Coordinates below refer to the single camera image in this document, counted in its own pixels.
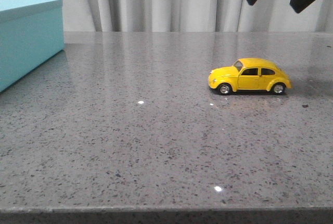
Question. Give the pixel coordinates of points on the yellow toy beetle car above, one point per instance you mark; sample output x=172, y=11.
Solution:
x=252, y=74

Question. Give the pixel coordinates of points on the light blue storage box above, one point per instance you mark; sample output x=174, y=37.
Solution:
x=31, y=33

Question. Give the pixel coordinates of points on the grey pleated curtain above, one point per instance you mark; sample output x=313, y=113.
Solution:
x=195, y=16

